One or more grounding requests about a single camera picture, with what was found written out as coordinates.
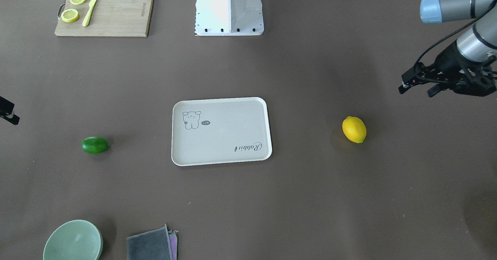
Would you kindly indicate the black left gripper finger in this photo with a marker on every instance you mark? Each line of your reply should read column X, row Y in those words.
column 413, row 77
column 439, row 87

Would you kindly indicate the beige rabbit tray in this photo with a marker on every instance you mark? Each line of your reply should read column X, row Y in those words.
column 215, row 131

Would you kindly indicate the light green bowl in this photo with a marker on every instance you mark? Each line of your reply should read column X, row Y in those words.
column 74, row 240

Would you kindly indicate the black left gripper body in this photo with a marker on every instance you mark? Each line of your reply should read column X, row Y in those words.
column 447, row 60

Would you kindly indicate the yellow lemon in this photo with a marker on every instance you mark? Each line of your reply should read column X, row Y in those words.
column 354, row 129

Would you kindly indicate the lemon slice lower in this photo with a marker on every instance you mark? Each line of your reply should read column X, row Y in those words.
column 69, row 15

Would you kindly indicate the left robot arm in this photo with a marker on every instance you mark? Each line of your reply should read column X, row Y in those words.
column 480, row 34

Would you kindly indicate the yellow plastic knife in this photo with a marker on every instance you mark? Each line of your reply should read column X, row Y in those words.
column 88, row 16

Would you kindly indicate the purple cloth under grey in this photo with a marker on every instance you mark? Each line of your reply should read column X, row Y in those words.
column 173, row 243

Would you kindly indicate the grey folded cloth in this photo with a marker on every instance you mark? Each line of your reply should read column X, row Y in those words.
column 151, row 245

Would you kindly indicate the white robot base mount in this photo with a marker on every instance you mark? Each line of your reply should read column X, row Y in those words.
column 228, row 18

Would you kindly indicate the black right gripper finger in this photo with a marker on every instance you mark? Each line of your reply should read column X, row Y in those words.
column 7, row 111

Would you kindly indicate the green lime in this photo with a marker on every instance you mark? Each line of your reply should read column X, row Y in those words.
column 94, row 145

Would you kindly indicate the bamboo cutting board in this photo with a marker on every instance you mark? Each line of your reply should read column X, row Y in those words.
column 110, row 18

